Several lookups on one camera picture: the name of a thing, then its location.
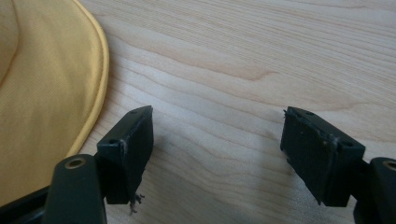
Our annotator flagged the yellow fabric cloth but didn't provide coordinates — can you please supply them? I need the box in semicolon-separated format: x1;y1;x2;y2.
0;0;110;208

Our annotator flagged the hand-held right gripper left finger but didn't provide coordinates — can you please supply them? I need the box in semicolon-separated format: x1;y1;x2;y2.
96;105;155;216

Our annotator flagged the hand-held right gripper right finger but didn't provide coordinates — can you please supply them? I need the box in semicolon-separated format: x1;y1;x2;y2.
279;105;367;208

